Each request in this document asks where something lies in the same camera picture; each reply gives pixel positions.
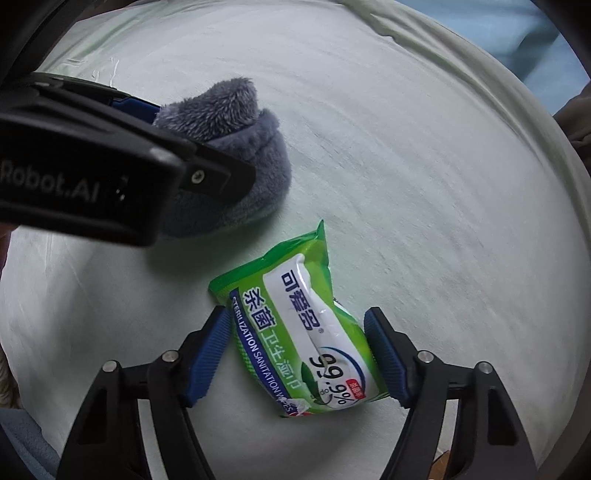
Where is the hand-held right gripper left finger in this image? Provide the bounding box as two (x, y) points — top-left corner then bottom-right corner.
(55, 305), (232, 480)

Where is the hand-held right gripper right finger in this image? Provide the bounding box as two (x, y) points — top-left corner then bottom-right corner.
(364, 307), (539, 480)

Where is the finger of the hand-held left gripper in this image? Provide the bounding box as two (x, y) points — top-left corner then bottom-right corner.
(151, 133), (257, 205)
(27, 72), (161, 123)

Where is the grey fluffy cloth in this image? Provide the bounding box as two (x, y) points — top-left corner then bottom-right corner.
(152, 78), (293, 239)

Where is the green wet wipes packet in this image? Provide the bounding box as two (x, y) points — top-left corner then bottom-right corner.
(209, 220), (390, 419)

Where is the grey blue cloth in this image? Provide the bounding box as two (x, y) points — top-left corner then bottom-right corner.
(0, 408), (63, 480)

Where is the brown curtain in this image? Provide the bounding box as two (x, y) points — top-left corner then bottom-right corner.
(553, 80), (591, 167)

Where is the light blue hanging cloth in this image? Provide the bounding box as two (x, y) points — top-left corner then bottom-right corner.
(441, 0), (591, 114)

